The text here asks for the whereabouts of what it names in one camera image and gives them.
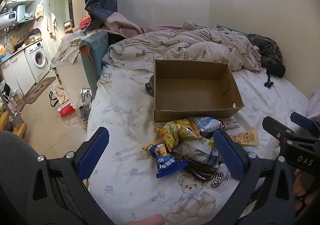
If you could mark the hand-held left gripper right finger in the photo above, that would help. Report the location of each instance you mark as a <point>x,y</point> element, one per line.
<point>228,155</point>

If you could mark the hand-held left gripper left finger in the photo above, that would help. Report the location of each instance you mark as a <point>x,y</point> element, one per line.
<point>92,155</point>

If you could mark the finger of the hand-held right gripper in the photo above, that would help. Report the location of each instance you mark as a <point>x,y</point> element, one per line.
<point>276,126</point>
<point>303,121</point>

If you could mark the white red-marked snack packet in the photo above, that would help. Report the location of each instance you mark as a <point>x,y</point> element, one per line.
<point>220,178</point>

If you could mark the beige small snack packet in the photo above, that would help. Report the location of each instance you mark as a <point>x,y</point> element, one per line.
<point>250,137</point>

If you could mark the white striped snack packet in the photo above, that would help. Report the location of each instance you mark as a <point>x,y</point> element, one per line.
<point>231,123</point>

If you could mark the dark brown snack packet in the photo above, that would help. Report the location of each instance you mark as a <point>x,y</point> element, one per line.
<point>197,166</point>

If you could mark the blue white snack packet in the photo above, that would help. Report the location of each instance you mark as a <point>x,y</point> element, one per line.
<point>207,125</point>

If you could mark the yellow snack packet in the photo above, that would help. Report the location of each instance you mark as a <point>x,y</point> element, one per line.
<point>175,132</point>

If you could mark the blue bear snack packet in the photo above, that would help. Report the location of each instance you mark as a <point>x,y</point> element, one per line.
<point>166,163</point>

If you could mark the brown cardboard box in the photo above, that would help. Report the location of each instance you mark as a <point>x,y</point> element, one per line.
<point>190,90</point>

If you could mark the person's right hand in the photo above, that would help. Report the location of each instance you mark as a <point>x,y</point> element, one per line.
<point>298,182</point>

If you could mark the person's left hand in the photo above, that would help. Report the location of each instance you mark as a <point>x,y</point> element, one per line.
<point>150,220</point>

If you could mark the clear plastic bag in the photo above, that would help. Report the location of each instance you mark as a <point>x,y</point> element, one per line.
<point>83,115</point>

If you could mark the white bear print bedsheet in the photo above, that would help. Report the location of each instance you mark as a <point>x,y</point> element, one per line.
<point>125,120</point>

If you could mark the red packet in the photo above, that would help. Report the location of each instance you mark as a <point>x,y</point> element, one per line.
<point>66,110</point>

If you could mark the silver foil bag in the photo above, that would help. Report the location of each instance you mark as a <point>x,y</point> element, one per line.
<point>86,95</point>

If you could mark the white orange shopping bag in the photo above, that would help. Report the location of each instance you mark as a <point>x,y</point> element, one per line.
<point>58,96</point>

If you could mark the camouflage jacket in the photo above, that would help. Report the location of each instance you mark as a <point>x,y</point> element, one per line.
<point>268,50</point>

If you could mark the person's dark grey clothing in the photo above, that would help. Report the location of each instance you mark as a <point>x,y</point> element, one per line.
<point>15,170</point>

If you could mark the wooden chair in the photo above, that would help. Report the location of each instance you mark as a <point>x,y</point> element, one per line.
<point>17,127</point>

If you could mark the white side table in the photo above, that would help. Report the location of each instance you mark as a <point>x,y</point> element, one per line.
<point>72,75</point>

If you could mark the patterned floor rug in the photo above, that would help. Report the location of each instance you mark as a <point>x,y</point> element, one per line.
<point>37,90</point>

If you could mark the grey cloth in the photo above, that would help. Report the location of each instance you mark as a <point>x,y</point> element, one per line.
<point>150,87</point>

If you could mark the teal bed headboard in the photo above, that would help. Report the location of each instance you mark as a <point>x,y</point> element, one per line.
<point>93,52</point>

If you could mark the patterned cloth pile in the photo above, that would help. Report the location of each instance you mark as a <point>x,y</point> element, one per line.
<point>67,49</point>

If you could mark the white washing machine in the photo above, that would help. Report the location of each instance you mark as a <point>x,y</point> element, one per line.
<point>36,61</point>

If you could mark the white kitchen cabinet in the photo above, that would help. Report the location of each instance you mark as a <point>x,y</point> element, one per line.
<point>17,72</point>

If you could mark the beige checked duvet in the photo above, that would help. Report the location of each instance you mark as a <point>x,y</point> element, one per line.
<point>180,47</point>

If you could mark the red clothes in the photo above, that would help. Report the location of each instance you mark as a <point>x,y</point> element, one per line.
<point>85,23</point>

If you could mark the pink cloth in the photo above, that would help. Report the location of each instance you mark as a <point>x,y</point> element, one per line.
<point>122,24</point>

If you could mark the tall white cabinet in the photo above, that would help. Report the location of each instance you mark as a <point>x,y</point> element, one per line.
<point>48,15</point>

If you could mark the white water heater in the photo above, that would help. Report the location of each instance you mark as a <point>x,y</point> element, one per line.
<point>11,16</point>

